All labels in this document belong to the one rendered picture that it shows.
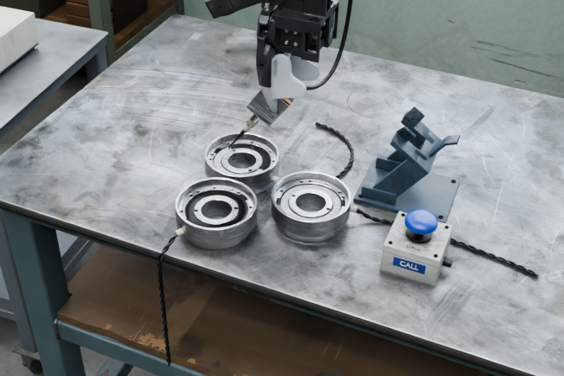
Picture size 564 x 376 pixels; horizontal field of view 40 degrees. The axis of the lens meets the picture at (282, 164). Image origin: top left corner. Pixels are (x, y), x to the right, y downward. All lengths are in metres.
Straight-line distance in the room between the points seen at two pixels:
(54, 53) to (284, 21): 0.85
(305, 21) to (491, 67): 1.79
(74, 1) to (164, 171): 1.65
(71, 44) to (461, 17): 1.35
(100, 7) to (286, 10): 1.62
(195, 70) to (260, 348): 0.49
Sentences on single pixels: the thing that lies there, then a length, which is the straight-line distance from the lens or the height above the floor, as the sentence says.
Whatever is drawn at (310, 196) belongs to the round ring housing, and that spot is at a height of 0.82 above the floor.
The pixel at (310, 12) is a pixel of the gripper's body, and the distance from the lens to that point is 0.94.
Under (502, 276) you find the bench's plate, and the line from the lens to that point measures 1.00.
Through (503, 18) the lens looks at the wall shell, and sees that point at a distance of 2.59.
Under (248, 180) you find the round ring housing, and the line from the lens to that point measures 1.05.
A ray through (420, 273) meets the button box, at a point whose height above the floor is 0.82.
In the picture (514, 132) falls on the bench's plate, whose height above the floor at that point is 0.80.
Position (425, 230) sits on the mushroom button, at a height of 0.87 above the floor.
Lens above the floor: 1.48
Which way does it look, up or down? 37 degrees down
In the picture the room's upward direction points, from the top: 2 degrees clockwise
